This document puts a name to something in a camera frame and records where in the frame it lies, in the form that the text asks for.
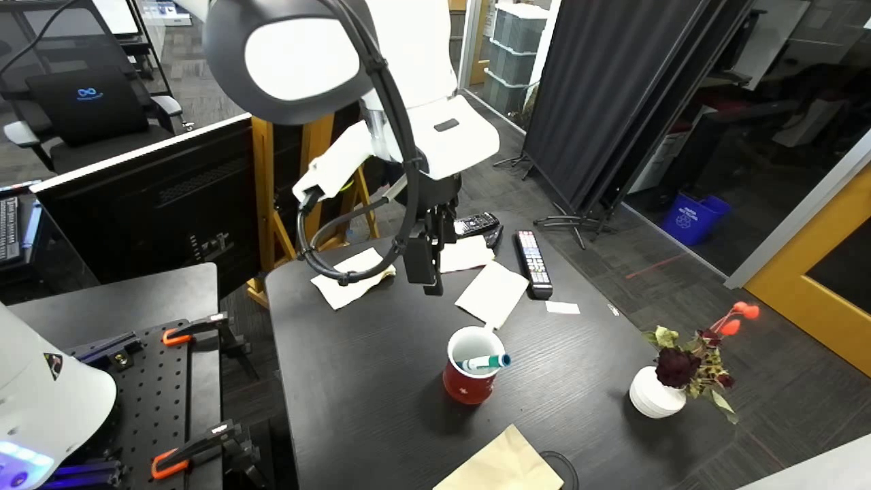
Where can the white device housing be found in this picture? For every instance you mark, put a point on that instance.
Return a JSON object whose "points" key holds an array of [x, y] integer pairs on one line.
{"points": [[46, 399]]}

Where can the short black handheld device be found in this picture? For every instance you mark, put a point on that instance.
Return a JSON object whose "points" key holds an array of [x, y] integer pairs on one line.
{"points": [[478, 225]]}

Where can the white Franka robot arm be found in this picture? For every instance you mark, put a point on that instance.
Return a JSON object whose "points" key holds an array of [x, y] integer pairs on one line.
{"points": [[417, 82]]}

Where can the black perforated board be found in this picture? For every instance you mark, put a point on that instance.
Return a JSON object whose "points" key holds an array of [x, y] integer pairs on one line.
{"points": [[159, 399]]}

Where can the white folded napkin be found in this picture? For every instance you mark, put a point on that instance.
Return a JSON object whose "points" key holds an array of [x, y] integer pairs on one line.
{"points": [[349, 285]]}

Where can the blue plastic bin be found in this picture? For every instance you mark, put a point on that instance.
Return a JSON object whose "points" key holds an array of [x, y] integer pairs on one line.
{"points": [[696, 220]]}

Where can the black tripod stand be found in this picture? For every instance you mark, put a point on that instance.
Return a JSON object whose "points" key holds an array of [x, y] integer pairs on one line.
{"points": [[582, 222]]}

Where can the yellow door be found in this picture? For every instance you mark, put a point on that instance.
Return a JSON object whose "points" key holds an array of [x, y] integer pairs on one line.
{"points": [[819, 281]]}

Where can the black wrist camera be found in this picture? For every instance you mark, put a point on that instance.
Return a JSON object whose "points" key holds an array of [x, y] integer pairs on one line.
{"points": [[417, 260]]}

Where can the red and white mug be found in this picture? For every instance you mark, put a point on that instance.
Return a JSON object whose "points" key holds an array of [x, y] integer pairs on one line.
{"points": [[466, 386]]}

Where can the long black remote control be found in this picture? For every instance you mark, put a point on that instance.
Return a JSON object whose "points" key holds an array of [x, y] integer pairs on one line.
{"points": [[534, 263]]}

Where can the wooden easel frame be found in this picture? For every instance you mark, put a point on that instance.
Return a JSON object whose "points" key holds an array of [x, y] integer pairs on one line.
{"points": [[263, 192]]}

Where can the orange and black clamp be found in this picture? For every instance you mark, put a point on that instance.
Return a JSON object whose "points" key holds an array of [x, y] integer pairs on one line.
{"points": [[194, 331], [194, 450]]}

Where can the red flowers with leaves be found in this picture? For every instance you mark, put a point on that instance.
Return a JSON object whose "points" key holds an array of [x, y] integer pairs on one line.
{"points": [[689, 364]]}

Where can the black keyboard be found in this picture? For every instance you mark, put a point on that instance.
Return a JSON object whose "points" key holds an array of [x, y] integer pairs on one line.
{"points": [[16, 228]]}

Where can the black office chair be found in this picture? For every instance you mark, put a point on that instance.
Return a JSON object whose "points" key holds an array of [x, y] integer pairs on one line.
{"points": [[87, 104]]}

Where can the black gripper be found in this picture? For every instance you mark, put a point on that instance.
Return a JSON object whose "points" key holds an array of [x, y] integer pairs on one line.
{"points": [[443, 207]]}

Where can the white round vase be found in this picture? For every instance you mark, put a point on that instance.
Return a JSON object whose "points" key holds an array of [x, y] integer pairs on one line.
{"points": [[654, 395]]}

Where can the black round disc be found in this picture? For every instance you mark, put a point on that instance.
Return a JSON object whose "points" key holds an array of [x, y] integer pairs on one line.
{"points": [[568, 473]]}

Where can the black computer monitor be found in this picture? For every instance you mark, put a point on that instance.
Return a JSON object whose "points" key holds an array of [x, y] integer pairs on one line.
{"points": [[146, 207]]}

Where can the brown paper napkin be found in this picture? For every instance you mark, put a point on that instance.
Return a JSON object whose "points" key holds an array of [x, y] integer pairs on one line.
{"points": [[499, 463]]}

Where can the green whiteboard marker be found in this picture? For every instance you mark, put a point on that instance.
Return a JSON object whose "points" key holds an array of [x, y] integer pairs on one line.
{"points": [[485, 361]]}

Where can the grey plastic storage drawers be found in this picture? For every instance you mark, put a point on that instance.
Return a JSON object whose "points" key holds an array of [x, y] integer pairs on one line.
{"points": [[515, 44]]}

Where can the black curtain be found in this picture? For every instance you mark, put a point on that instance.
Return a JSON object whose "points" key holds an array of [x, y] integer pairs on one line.
{"points": [[616, 90]]}

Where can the small white paper strip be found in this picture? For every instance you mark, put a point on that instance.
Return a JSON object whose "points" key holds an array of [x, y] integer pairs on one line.
{"points": [[562, 309]]}

